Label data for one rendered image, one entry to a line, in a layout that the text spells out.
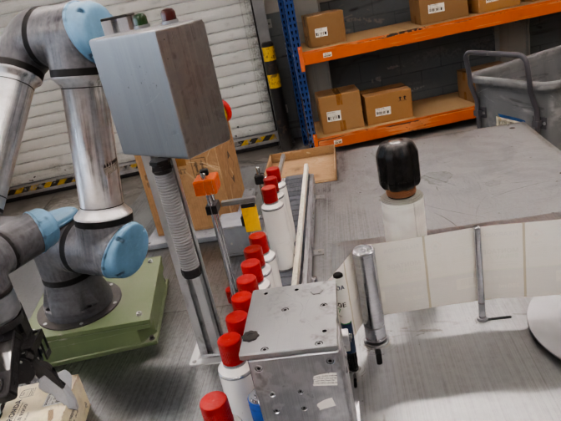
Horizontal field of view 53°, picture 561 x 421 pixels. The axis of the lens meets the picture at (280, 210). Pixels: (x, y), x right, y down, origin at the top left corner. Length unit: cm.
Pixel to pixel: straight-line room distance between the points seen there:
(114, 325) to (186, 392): 25
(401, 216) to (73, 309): 72
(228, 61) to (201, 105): 450
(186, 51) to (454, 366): 65
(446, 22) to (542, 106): 201
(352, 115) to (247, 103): 108
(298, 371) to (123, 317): 71
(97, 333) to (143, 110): 57
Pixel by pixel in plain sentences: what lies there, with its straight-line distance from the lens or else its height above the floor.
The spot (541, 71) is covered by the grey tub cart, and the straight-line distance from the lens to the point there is 381.
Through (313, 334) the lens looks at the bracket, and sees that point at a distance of 64.
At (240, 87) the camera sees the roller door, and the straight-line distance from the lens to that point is 541.
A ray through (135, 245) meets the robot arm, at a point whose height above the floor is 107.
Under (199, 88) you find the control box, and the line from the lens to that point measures 87.
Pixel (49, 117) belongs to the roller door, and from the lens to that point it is 569.
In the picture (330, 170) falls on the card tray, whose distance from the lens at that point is 205.
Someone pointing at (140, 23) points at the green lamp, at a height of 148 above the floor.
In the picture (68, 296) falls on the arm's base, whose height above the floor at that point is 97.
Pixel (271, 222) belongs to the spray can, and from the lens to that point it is 126.
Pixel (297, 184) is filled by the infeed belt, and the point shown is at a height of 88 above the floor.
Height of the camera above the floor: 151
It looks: 22 degrees down
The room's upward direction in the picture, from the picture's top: 12 degrees counter-clockwise
